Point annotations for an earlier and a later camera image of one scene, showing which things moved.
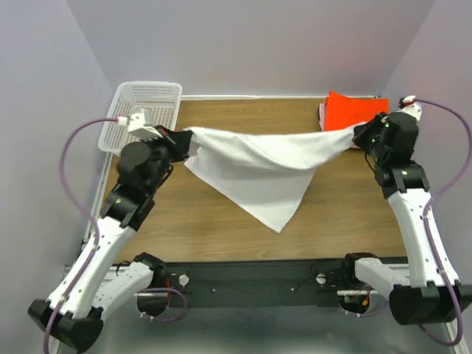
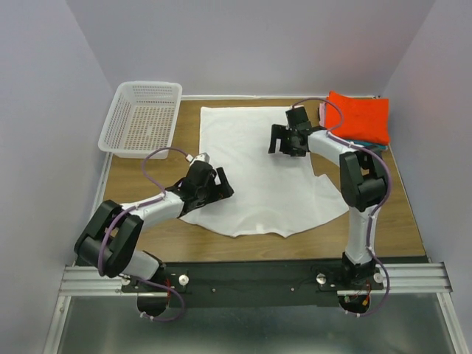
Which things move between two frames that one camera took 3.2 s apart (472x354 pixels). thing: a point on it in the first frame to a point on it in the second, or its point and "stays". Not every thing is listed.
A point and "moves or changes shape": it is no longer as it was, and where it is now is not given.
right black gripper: [361, 130] to [280, 132]
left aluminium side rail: [97, 204] stays
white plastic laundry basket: [163, 97] stays
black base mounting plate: [256, 283] stays
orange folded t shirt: [343, 112] stays
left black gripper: [178, 141] to [220, 192]
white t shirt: [265, 172] moves or changes shape
